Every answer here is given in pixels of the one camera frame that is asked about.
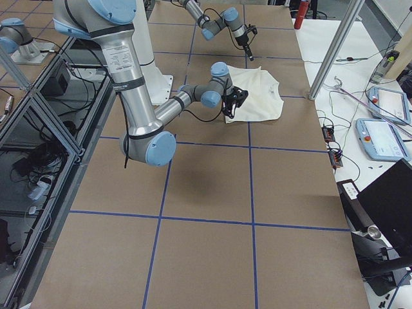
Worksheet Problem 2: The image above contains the near blue teach pendant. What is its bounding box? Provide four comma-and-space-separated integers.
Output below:
355, 118, 411, 162

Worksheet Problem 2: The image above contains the black orange electronics box far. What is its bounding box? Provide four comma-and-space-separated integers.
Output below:
321, 124, 335, 142

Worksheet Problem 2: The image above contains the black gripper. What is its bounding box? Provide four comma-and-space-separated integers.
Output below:
233, 24, 258, 61
222, 86, 248, 118

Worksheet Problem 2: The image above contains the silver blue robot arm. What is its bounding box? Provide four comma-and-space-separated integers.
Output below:
53, 1, 248, 166
176, 0, 258, 61

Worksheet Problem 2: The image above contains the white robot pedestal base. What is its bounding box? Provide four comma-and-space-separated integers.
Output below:
132, 0, 173, 106

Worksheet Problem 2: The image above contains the blue teach pendant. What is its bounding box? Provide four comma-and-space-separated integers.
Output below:
367, 86, 411, 126
355, 118, 411, 162

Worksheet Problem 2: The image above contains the metal hook tool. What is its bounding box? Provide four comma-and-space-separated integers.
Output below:
323, 75, 412, 133

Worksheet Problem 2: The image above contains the black orange electronics box near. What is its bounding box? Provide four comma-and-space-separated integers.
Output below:
328, 148, 343, 169

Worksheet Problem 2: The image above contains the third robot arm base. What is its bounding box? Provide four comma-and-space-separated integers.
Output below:
1, 17, 46, 65

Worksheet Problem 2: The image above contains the aluminium frame post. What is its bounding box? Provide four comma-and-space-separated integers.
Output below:
308, 0, 365, 100

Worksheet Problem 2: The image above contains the black orange electronics box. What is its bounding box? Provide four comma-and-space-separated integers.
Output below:
321, 124, 335, 142
328, 148, 343, 169

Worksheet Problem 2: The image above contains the red bottle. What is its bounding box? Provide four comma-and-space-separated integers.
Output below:
294, 0, 310, 30

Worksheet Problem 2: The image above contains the cream long-sleeve cat shirt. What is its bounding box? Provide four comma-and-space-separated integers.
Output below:
225, 66, 284, 124

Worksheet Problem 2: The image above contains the far blue teach pendant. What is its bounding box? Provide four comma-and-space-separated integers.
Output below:
367, 86, 411, 126

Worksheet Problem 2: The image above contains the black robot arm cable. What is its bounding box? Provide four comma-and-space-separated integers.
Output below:
122, 77, 232, 170

